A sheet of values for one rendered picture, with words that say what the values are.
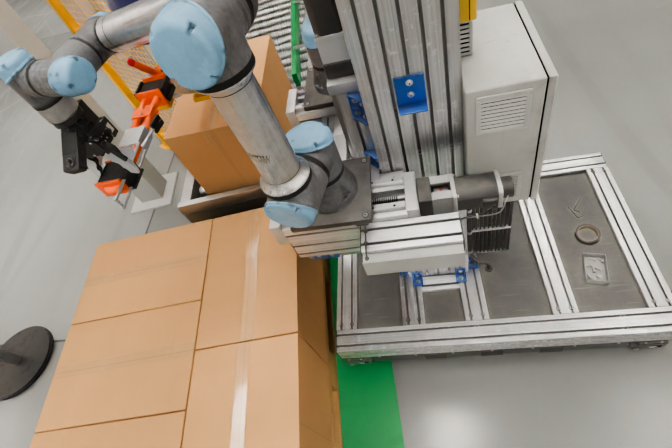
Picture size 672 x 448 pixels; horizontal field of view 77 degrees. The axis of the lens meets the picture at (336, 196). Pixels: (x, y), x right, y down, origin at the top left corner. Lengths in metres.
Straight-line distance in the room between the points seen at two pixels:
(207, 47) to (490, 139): 0.78
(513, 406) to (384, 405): 0.51
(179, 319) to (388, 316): 0.84
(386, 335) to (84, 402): 1.15
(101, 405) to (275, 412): 0.67
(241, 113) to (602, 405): 1.71
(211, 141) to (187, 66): 1.10
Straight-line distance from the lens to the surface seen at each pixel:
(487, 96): 1.08
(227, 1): 0.71
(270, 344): 1.58
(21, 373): 3.03
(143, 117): 1.41
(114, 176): 1.21
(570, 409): 1.99
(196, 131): 1.76
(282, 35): 3.01
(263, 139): 0.80
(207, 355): 1.68
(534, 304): 1.87
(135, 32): 0.96
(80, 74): 0.99
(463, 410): 1.95
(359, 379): 2.02
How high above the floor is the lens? 1.91
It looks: 49 degrees down
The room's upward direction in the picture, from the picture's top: 23 degrees counter-clockwise
